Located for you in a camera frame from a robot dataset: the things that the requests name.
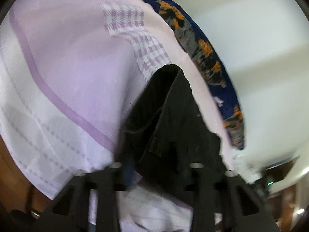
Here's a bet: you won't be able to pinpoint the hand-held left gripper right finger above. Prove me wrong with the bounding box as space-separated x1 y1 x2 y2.
183 163 280 232

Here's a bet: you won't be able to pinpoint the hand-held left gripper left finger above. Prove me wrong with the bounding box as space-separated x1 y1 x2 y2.
30 162 138 232

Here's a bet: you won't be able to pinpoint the black pants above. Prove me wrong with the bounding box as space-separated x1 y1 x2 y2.
122 64 239 194

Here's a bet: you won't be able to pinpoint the dark device with green light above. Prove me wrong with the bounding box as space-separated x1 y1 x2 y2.
256 158 300 199

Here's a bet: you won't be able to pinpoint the purple patterned bed sheet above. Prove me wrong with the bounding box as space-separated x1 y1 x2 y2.
0 0 242 232

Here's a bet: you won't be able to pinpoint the wooden bed frame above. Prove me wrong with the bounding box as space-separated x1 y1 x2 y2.
0 135 55 214

